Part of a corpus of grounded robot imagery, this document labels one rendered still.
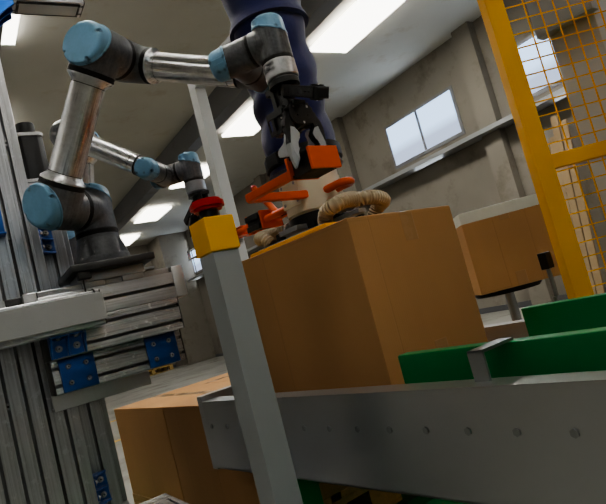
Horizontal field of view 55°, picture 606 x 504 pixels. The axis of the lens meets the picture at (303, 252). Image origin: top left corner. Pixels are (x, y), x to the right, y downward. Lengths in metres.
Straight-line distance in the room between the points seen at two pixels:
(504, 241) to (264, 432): 1.98
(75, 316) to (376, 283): 0.72
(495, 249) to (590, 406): 2.07
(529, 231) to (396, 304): 1.66
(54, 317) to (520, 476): 1.06
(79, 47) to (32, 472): 1.11
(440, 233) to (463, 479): 0.70
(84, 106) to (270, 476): 1.00
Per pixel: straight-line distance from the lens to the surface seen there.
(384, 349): 1.30
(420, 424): 1.07
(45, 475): 1.81
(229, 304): 1.12
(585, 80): 2.24
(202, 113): 5.83
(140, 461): 2.83
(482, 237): 2.88
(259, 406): 1.14
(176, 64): 1.61
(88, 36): 1.59
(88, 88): 1.60
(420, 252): 1.46
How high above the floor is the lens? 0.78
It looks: 5 degrees up
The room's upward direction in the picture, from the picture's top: 15 degrees counter-clockwise
